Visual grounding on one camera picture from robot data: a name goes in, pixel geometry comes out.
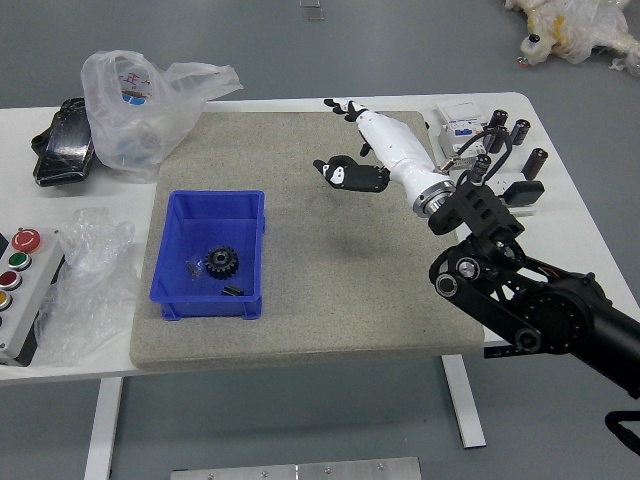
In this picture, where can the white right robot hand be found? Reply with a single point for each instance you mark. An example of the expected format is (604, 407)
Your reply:
(395, 140)

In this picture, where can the big black gear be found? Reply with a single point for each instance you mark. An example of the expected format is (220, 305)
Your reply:
(225, 267)

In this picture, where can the small black gear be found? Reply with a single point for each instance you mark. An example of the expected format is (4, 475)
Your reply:
(232, 290)

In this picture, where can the blue plastic box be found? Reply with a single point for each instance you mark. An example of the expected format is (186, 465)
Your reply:
(175, 280)

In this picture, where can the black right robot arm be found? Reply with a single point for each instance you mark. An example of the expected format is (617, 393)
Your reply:
(475, 210)

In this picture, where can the grey control button box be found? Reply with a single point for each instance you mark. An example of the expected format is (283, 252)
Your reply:
(35, 285)

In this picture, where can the white circuit breaker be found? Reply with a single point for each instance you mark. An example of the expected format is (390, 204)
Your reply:
(457, 120)

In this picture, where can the black cylindrical capacitor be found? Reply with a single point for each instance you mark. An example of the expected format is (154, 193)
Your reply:
(500, 142)
(482, 164)
(520, 132)
(488, 140)
(535, 163)
(499, 119)

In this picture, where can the white power socket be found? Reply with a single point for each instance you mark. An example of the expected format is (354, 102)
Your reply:
(510, 177)

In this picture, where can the black power adapter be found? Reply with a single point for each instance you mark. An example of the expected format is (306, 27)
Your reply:
(527, 192)

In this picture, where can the metal floor plate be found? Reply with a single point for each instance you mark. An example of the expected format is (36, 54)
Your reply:
(311, 11)

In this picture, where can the grey-brown foam mat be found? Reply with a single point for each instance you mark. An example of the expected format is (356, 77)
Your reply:
(300, 310)

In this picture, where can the plush toy in plastic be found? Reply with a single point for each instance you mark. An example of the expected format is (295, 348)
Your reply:
(575, 30)

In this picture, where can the small bagged screw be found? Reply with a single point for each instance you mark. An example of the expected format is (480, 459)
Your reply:
(195, 266)

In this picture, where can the white table leg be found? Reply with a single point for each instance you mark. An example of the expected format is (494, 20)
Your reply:
(102, 430)
(465, 400)

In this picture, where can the translucent white plastic bag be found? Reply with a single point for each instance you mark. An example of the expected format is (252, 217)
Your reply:
(125, 145)

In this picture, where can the black plastic tray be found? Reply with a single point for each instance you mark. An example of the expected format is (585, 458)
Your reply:
(62, 145)

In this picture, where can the crumpled clear plastic wrap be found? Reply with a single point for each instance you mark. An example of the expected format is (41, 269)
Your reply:
(85, 300)

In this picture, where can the red emergency stop button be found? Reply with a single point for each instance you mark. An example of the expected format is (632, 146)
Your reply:
(26, 240)

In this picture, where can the green push button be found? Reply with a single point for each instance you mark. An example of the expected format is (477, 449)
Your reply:
(16, 260)

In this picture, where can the red push button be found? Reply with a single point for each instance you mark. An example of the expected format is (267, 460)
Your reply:
(9, 280)

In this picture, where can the yellow push button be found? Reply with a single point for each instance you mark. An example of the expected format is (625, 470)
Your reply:
(4, 300)

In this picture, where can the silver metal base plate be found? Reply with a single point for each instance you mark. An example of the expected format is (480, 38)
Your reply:
(300, 471)

